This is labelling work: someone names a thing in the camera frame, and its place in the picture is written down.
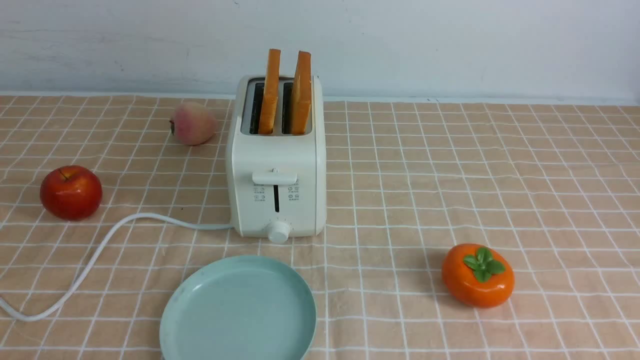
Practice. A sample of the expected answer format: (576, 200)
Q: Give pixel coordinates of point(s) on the toast slice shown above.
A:
(302, 93)
(270, 93)

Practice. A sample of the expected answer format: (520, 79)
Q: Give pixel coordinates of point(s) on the white two-slot toaster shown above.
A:
(277, 183)

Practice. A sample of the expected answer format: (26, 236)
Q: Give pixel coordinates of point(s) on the pink peach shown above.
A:
(193, 124)

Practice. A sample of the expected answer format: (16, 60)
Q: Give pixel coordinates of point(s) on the light blue round plate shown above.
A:
(244, 307)

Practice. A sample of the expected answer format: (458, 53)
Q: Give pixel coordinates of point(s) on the orange persimmon with green leaves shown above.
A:
(477, 275)

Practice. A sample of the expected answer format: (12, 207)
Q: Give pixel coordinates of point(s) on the orange checkered tablecloth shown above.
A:
(554, 189)

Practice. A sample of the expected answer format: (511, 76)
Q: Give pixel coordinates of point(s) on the red apple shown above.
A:
(71, 192)

